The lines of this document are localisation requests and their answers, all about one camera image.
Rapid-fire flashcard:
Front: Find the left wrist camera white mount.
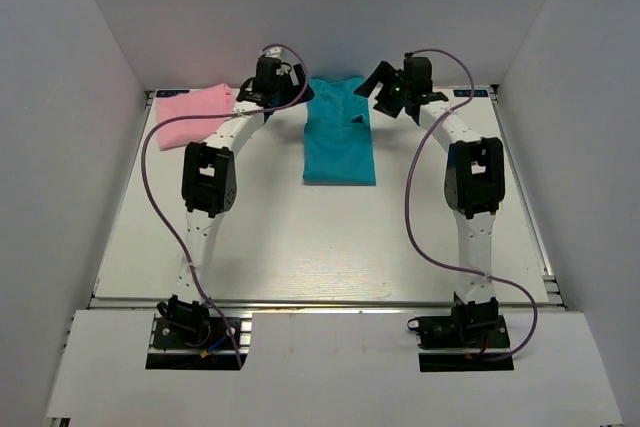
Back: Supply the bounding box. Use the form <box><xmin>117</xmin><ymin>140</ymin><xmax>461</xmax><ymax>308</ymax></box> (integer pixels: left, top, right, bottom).
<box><xmin>261</xmin><ymin>46</ymin><xmax>283</xmax><ymax>60</ymax></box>

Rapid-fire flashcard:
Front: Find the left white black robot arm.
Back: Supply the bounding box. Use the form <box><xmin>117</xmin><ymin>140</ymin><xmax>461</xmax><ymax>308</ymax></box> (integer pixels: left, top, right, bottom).
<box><xmin>181</xmin><ymin>45</ymin><xmax>315</xmax><ymax>306</ymax></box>

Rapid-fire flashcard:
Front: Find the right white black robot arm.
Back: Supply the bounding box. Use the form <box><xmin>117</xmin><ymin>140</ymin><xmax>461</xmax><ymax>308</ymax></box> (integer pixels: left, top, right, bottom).
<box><xmin>354</xmin><ymin>51</ymin><xmax>506</xmax><ymax>346</ymax></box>

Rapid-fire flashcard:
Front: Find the teal t shirt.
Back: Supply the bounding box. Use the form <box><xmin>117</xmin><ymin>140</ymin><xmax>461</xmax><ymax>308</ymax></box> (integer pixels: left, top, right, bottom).
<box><xmin>302</xmin><ymin>77</ymin><xmax>376</xmax><ymax>186</ymax></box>

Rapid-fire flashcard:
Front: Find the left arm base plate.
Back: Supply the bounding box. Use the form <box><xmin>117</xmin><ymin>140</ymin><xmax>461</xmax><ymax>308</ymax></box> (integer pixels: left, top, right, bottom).
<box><xmin>146</xmin><ymin>296</ymin><xmax>251</xmax><ymax>371</ymax></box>

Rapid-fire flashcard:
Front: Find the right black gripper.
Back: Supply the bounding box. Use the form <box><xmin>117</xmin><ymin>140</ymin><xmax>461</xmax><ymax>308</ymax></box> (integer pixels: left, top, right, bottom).
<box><xmin>355</xmin><ymin>61</ymin><xmax>411</xmax><ymax>119</ymax></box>

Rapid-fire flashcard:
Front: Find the right blue table label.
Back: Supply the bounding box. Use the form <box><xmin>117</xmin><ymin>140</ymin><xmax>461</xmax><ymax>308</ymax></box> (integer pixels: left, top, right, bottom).
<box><xmin>452</xmin><ymin>89</ymin><xmax>490</xmax><ymax>99</ymax></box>

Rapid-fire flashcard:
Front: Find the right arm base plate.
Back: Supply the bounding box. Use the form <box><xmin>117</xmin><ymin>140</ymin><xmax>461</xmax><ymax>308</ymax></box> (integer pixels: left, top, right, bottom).
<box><xmin>407</xmin><ymin>300</ymin><xmax>514</xmax><ymax>373</ymax></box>

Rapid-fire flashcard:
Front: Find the pink folded t shirt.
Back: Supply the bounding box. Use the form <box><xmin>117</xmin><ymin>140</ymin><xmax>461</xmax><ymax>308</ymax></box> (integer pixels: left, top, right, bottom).
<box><xmin>155</xmin><ymin>83</ymin><xmax>234</xmax><ymax>150</ymax></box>

